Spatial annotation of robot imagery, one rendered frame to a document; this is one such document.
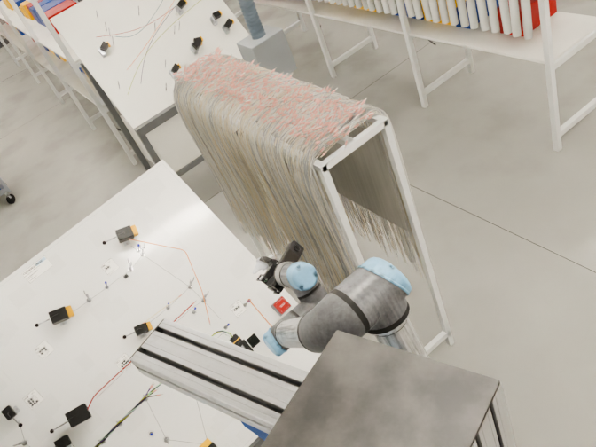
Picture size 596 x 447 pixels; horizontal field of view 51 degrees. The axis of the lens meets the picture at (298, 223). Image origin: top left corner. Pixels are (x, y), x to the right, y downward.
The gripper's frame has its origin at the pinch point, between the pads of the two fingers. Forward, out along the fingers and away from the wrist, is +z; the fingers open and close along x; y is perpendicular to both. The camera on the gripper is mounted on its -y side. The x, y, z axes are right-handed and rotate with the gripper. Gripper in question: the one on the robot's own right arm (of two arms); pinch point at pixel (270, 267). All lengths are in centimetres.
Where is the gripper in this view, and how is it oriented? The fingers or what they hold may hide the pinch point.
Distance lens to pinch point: 199.3
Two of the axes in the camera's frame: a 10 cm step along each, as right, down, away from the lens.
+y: -5.6, 7.9, -2.5
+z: -3.5, 0.5, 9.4
